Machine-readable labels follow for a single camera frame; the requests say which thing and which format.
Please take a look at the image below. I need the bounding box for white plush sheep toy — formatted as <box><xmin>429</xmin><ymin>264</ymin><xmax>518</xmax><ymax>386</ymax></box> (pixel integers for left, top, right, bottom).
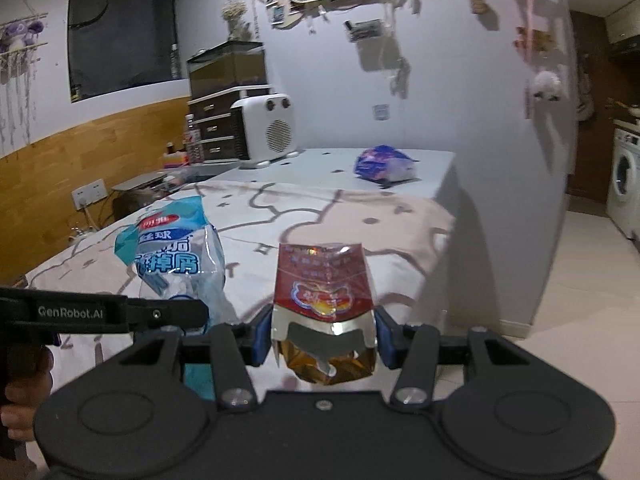
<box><xmin>531</xmin><ymin>71</ymin><xmax>562</xmax><ymax>101</ymax></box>

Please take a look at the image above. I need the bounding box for glass fish tank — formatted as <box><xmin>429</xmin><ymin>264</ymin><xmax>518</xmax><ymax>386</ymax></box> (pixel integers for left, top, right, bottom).
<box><xmin>186</xmin><ymin>40</ymin><xmax>268</xmax><ymax>98</ymax></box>

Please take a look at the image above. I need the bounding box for hanging string ornament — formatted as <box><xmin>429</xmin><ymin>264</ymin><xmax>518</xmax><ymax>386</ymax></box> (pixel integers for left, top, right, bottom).
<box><xmin>390</xmin><ymin>55</ymin><xmax>411</xmax><ymax>98</ymax></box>

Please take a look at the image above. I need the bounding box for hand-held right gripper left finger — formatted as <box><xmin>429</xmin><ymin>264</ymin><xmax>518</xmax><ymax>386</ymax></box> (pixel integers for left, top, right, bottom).
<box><xmin>110</xmin><ymin>307</ymin><xmax>273</xmax><ymax>408</ymax></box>

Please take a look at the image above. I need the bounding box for dark window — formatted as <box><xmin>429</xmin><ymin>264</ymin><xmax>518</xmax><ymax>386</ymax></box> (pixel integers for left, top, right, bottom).
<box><xmin>67</xmin><ymin>0</ymin><xmax>181</xmax><ymax>103</ymax></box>

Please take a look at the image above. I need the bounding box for small wall shelf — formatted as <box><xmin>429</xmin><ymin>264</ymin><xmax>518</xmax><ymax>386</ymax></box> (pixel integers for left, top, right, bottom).
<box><xmin>345</xmin><ymin>19</ymin><xmax>383</xmax><ymax>41</ymax></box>

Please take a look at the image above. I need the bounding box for person's left hand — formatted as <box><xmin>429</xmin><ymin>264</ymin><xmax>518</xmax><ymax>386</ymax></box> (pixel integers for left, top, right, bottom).
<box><xmin>0</xmin><ymin>350</ymin><xmax>53</xmax><ymax>443</ymax></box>

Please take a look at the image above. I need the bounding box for wall socket on wood panel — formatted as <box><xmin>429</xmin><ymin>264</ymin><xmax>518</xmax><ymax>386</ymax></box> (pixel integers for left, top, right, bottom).
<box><xmin>71</xmin><ymin>178</ymin><xmax>108</xmax><ymax>211</ymax></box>

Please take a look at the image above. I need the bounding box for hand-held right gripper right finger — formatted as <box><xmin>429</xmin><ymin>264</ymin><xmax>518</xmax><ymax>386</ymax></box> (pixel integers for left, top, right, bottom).
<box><xmin>374</xmin><ymin>306</ymin><xmax>541</xmax><ymax>408</ymax></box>

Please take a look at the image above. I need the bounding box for purple plush wall hanging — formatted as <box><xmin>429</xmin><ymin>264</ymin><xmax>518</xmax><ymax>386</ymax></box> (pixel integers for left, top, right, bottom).
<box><xmin>0</xmin><ymin>15</ymin><xmax>48</xmax><ymax>86</ymax></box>

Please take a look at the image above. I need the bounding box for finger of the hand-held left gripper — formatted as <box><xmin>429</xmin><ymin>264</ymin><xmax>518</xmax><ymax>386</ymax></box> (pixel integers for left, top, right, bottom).
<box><xmin>128</xmin><ymin>299</ymin><xmax>210</xmax><ymax>332</ymax></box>

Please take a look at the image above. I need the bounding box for red snack packet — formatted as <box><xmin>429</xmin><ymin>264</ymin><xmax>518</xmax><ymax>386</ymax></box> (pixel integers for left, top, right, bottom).
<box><xmin>270</xmin><ymin>241</ymin><xmax>379</xmax><ymax>386</ymax></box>

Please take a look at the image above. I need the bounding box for grey side table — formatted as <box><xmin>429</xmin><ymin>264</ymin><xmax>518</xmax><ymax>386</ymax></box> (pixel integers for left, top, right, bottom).
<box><xmin>111</xmin><ymin>170</ymin><xmax>201</xmax><ymax>221</ymax></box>

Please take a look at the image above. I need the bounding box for dried flower vase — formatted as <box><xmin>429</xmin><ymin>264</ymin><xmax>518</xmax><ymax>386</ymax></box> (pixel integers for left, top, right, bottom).
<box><xmin>222</xmin><ymin>0</ymin><xmax>253</xmax><ymax>41</ymax></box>

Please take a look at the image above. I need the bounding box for dark drawer cabinet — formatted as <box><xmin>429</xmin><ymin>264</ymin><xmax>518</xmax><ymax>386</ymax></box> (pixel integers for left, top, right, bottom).
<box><xmin>189</xmin><ymin>85</ymin><xmax>271</xmax><ymax>163</ymax></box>

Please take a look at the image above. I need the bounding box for plastic water bottle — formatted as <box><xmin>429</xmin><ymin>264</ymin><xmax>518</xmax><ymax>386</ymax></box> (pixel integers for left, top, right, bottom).
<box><xmin>184</xmin><ymin>115</ymin><xmax>203</xmax><ymax>163</ymax></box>

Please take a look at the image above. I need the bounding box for pink box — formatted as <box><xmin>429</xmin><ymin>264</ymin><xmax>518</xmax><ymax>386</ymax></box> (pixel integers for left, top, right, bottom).
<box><xmin>161</xmin><ymin>142</ymin><xmax>190</xmax><ymax>167</ymax></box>

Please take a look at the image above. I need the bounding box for blue clear plastic bag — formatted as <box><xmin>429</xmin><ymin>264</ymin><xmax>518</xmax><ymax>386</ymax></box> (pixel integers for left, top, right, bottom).
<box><xmin>114</xmin><ymin>196</ymin><xmax>238</xmax><ymax>401</ymax></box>

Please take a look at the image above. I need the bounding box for hanging shoulder bag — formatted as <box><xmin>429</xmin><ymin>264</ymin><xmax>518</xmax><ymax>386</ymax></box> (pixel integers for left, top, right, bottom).
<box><xmin>575</xmin><ymin>60</ymin><xmax>596</xmax><ymax>121</ymax></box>

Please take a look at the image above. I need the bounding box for white space heater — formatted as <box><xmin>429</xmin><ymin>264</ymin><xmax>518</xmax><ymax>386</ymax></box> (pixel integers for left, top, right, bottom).
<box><xmin>231</xmin><ymin>92</ymin><xmax>300</xmax><ymax>169</ymax></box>

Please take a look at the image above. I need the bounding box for white washing machine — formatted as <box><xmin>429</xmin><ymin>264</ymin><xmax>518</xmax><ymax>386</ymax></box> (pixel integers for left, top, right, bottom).
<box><xmin>606</xmin><ymin>127</ymin><xmax>640</xmax><ymax>241</ymax></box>

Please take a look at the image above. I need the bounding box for purple snack bag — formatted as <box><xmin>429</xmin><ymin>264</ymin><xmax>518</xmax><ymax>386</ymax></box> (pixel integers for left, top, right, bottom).
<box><xmin>355</xmin><ymin>145</ymin><xmax>420</xmax><ymax>182</ymax></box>

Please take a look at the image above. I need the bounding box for printed blanket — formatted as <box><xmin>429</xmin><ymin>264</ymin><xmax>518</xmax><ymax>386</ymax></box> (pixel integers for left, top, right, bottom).
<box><xmin>25</xmin><ymin>180</ymin><xmax>456</xmax><ymax>461</ymax></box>

